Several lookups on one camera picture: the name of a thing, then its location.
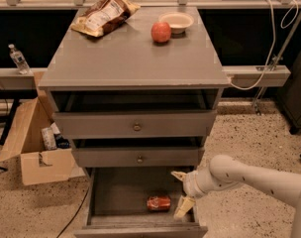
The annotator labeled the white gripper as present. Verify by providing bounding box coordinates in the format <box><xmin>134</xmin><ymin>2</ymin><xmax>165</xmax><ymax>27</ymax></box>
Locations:
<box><xmin>171</xmin><ymin>170</ymin><xmax>207</xmax><ymax>220</ymax></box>

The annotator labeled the red coke can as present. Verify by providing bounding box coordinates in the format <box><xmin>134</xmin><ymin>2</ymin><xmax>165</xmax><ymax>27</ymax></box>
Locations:
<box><xmin>147</xmin><ymin>195</ymin><xmax>171</xmax><ymax>211</ymax></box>

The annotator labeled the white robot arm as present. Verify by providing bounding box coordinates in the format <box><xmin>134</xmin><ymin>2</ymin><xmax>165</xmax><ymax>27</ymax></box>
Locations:
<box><xmin>171</xmin><ymin>155</ymin><xmax>301</xmax><ymax>238</ymax></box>

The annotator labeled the grey bottom drawer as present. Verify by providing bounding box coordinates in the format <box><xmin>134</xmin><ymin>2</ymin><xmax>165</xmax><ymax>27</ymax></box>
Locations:
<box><xmin>74</xmin><ymin>167</ymin><xmax>207</xmax><ymax>238</ymax></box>

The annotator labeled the grey drawer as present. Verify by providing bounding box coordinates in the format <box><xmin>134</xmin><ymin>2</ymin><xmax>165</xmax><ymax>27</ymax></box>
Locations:
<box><xmin>72</xmin><ymin>137</ymin><xmax>206</xmax><ymax>168</ymax></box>
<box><xmin>74</xmin><ymin>167</ymin><xmax>207</xmax><ymax>238</ymax></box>
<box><xmin>51</xmin><ymin>90</ymin><xmax>218</xmax><ymax>140</ymax></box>

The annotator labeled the grey top drawer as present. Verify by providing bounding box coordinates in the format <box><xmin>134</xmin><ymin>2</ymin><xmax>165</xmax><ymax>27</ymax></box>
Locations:
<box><xmin>51</xmin><ymin>90</ymin><xmax>218</xmax><ymax>140</ymax></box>

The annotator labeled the grey drawer cabinet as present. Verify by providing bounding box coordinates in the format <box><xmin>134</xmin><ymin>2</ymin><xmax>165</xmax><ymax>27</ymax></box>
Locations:
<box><xmin>38</xmin><ymin>6</ymin><xmax>232</xmax><ymax>238</ymax></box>

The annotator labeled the grey middle drawer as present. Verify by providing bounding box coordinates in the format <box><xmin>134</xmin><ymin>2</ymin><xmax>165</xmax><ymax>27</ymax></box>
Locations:
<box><xmin>72</xmin><ymin>137</ymin><xmax>206</xmax><ymax>168</ymax></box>

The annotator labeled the can inside cardboard box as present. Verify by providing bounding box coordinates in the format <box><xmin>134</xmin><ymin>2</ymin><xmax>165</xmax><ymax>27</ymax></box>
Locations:
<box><xmin>42</xmin><ymin>127</ymin><xmax>56</xmax><ymax>151</ymax></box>

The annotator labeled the open cardboard box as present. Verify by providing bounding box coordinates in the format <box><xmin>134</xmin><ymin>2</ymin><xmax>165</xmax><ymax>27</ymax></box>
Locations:
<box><xmin>0</xmin><ymin>72</ymin><xmax>85</xmax><ymax>185</ymax></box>

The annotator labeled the metal stand pole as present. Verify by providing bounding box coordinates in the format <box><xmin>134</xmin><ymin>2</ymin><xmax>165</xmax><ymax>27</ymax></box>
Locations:
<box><xmin>252</xmin><ymin>0</ymin><xmax>301</xmax><ymax>115</ymax></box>

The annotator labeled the red apple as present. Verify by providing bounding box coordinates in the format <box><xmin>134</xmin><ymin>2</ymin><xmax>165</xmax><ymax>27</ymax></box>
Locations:
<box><xmin>150</xmin><ymin>22</ymin><xmax>171</xmax><ymax>43</ymax></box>

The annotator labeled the white bowl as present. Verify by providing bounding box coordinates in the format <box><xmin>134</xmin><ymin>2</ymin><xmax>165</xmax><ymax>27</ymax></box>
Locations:
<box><xmin>158</xmin><ymin>12</ymin><xmax>194</xmax><ymax>35</ymax></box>

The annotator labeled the brown chip bag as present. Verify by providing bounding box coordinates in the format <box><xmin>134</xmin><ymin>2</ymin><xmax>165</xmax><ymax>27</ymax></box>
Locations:
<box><xmin>70</xmin><ymin>0</ymin><xmax>141</xmax><ymax>38</ymax></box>

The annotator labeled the clear water bottle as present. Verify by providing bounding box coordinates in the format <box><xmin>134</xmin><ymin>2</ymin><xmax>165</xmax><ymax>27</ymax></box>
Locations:
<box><xmin>8</xmin><ymin>44</ymin><xmax>30</xmax><ymax>74</ymax></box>

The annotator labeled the black floor cable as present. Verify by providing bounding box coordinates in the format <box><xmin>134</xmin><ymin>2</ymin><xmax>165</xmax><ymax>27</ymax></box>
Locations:
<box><xmin>54</xmin><ymin>186</ymin><xmax>90</xmax><ymax>238</ymax></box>

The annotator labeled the white cable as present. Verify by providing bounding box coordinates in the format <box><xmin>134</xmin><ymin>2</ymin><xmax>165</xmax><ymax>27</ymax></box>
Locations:
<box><xmin>228</xmin><ymin>0</ymin><xmax>300</xmax><ymax>91</ymax></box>

